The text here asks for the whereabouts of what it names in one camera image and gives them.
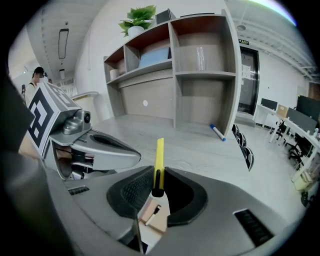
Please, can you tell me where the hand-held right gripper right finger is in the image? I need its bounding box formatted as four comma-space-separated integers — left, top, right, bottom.
163, 166, 209, 228

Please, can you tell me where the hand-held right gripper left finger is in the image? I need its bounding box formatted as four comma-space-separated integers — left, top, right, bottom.
106, 164, 155, 220

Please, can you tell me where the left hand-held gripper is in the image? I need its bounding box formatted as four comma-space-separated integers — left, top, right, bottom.
26, 81, 142, 181

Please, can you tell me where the black and white marker pen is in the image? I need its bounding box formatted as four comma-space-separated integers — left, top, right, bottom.
144, 204, 163, 226

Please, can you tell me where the yellow pen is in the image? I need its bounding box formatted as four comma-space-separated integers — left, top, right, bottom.
151, 137, 166, 198

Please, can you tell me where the blue capped marker pen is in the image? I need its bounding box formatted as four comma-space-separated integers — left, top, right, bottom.
209, 123, 227, 142

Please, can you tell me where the grey wooden desk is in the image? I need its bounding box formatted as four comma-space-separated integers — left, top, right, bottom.
89, 113, 251, 181

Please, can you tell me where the grey wooden desk hutch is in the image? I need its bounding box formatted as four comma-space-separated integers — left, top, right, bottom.
103, 8, 243, 138

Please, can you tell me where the black desk screen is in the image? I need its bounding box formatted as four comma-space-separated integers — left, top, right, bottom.
260, 97, 278, 111

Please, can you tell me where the long white office desk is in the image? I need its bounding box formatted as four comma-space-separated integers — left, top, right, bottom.
253, 103, 320, 176

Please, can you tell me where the black desk divider panel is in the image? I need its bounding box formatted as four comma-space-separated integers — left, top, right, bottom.
286, 107, 318, 135

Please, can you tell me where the black helmets pile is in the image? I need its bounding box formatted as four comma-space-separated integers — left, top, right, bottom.
239, 146, 255, 173

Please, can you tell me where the black-framed ceiling lamp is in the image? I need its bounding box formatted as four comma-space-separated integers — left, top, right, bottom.
58, 28, 70, 60

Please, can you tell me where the beige storage box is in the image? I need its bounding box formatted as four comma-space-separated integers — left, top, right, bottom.
291, 159, 318, 192

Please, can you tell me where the light blue board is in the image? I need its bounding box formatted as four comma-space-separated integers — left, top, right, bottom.
138, 47, 172, 68

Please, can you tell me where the cardboard box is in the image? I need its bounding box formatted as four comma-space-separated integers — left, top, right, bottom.
276, 104, 290, 118

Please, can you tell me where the black double door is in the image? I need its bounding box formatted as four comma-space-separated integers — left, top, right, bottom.
237, 44, 261, 116

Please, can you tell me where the green plant in white pot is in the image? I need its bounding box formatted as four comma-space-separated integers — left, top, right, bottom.
117, 4, 157, 38

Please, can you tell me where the clear drinking glass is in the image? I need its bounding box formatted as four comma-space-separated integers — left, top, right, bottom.
195, 46, 208, 72

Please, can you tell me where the black computer monitor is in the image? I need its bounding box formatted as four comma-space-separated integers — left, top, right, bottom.
296, 95, 320, 123

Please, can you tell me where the black picture frame standing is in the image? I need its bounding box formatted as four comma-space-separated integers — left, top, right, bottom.
154, 8, 177, 25

